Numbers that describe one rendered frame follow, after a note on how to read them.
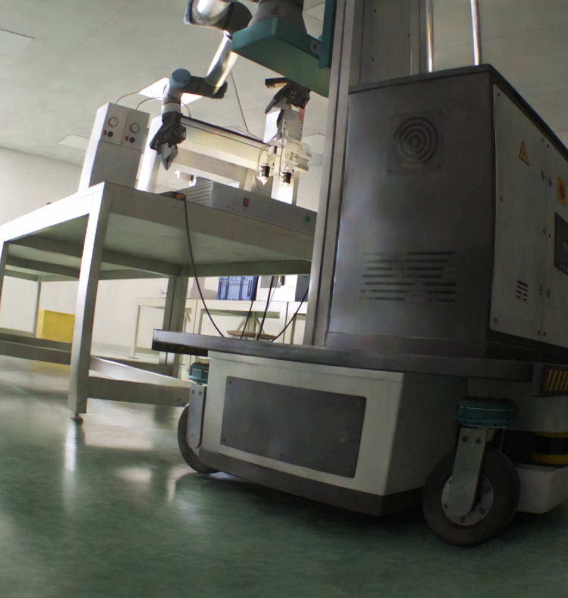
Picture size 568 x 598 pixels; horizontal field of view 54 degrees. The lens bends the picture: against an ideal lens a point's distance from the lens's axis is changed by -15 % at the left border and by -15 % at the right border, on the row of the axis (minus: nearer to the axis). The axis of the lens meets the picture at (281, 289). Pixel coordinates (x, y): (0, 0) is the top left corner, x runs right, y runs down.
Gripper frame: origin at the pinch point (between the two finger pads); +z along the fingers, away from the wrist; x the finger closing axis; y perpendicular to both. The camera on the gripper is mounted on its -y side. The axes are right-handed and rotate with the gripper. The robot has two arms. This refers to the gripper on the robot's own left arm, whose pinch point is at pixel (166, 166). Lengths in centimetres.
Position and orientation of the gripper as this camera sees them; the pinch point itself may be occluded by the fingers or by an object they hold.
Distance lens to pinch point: 224.8
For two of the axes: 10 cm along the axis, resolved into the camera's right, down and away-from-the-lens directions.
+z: 0.7, 9.6, -2.8
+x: 7.0, 1.5, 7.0
